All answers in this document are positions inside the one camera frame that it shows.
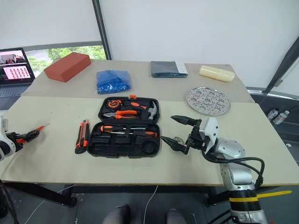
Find red brick block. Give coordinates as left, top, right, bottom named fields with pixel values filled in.
left=43, top=52, right=91, bottom=83

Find claw hammer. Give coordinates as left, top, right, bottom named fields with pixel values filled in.
left=121, top=99, right=160, bottom=121

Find folded grey cloth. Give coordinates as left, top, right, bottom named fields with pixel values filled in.
left=149, top=60, right=189, bottom=78

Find orange black tape measure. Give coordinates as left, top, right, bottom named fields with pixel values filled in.
left=107, top=98, right=122, bottom=109

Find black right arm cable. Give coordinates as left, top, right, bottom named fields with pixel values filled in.
left=202, top=149, right=266, bottom=189

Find small orange screwdriver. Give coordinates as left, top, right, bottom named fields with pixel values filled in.
left=35, top=123, right=50, bottom=133

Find black tape roll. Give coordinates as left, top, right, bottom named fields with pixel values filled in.
left=142, top=140, right=158, bottom=154

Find cream plastic cylinder case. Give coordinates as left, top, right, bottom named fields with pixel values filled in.
left=199, top=64, right=236, bottom=83

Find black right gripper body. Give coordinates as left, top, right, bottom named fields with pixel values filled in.
left=183, top=119, right=207, bottom=155

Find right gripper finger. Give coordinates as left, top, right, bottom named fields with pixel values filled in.
left=161, top=136, right=188, bottom=155
left=171, top=114, right=197, bottom=127

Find black plastic tool case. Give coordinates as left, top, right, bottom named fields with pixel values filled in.
left=86, top=94, right=162, bottom=160

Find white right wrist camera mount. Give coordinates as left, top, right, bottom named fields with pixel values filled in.
left=200, top=117, right=220, bottom=147

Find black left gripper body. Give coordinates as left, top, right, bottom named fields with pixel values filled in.
left=6, top=131, right=25, bottom=151

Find open laptop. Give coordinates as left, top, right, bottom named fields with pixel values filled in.
left=0, top=48, right=36, bottom=110

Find black table frame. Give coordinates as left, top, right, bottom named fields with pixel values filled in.
left=0, top=182, right=232, bottom=207

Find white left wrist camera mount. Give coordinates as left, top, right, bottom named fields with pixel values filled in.
left=0, top=116, right=18, bottom=161

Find blue plastic bag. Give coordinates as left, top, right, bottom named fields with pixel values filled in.
left=96, top=69, right=132, bottom=95

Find orange black utility knife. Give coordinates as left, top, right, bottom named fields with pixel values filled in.
left=74, top=121, right=85, bottom=154
left=81, top=119, right=91, bottom=147

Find orange black handled screwdriver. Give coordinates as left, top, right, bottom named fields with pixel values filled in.
left=99, top=125, right=148, bottom=133
left=109, top=130, right=159, bottom=139

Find orange handled pliers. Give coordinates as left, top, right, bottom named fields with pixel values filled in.
left=102, top=109, right=138, bottom=120

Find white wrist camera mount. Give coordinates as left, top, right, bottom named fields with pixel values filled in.
left=0, top=116, right=18, bottom=161
left=200, top=117, right=220, bottom=147

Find black upright pole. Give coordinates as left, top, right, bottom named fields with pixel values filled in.
left=92, top=0, right=113, bottom=60

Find round perforated metal plate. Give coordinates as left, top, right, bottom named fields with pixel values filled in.
left=186, top=85, right=231, bottom=117

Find white floor cable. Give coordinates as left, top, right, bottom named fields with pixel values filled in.
left=143, top=185, right=159, bottom=224

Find black slanted pole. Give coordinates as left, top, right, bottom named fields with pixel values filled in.
left=264, top=35, right=299, bottom=94

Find yellow tape strip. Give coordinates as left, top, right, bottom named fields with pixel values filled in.
left=228, top=190, right=292, bottom=203

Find small plastic bottle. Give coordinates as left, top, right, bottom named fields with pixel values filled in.
left=267, top=108, right=280, bottom=121
left=273, top=110, right=291, bottom=125

